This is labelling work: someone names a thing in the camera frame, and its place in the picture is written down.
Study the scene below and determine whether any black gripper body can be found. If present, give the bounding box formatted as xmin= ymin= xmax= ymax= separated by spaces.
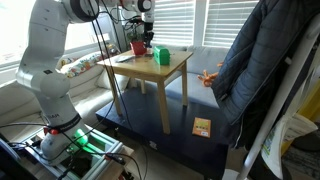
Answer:
xmin=142 ymin=12 xmax=156 ymax=34

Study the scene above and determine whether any orange plush toy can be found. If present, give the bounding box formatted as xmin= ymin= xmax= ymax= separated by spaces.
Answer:
xmin=197 ymin=61 xmax=224 ymax=88

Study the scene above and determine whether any green houseplant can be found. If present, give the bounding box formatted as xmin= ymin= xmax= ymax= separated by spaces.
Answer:
xmin=123 ymin=23 xmax=145 ymax=44

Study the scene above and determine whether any green plastic box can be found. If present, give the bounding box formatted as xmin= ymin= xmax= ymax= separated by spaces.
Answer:
xmin=153 ymin=45 xmax=171 ymax=66

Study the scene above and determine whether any wide white window blind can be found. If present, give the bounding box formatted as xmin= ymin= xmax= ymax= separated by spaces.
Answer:
xmin=148 ymin=0 xmax=197 ymax=47

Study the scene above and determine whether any light wooden side table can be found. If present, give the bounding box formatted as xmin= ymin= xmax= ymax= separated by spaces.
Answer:
xmin=96 ymin=49 xmax=194 ymax=135

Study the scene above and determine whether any white paper sheet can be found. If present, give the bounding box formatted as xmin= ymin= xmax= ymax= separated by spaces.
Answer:
xmin=114 ymin=55 xmax=136 ymax=64

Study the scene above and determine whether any white cushion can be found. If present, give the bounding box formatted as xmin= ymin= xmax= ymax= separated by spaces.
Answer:
xmin=95 ymin=68 xmax=130 ymax=92

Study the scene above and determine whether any grey sofa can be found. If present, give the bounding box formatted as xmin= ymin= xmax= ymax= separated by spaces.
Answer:
xmin=0 ymin=44 xmax=234 ymax=144

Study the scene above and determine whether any floral patterned cushion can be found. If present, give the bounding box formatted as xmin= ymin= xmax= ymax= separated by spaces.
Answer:
xmin=59 ymin=50 xmax=109 ymax=79

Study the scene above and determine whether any black platform mat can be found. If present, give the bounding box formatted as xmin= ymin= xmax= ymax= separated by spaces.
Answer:
xmin=95 ymin=87 xmax=234 ymax=180

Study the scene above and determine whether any orange booklet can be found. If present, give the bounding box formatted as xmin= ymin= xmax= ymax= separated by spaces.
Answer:
xmin=191 ymin=116 xmax=212 ymax=139

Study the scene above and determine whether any dark blue quilted jacket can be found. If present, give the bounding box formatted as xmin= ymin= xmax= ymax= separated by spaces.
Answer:
xmin=210 ymin=0 xmax=320 ymax=151

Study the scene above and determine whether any white coat stand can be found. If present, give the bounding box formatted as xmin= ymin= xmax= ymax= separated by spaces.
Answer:
xmin=221 ymin=13 xmax=320 ymax=180

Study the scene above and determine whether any white bag with green print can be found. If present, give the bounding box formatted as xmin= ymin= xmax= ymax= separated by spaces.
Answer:
xmin=260 ymin=113 xmax=319 ymax=171

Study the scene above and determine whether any yellow furniture piece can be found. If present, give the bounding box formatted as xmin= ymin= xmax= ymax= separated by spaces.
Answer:
xmin=296 ymin=78 xmax=320 ymax=123

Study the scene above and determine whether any black case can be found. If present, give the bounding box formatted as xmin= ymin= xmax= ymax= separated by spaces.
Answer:
xmin=0 ymin=133 xmax=26 ymax=180

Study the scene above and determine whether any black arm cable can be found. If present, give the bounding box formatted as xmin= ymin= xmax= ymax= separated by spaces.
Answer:
xmin=87 ymin=0 xmax=134 ymax=133

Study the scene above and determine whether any black floor cable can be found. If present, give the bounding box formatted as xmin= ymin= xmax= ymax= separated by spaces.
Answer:
xmin=105 ymin=152 xmax=149 ymax=180

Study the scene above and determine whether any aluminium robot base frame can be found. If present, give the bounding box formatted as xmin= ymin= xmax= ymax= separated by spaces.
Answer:
xmin=19 ymin=124 xmax=134 ymax=180

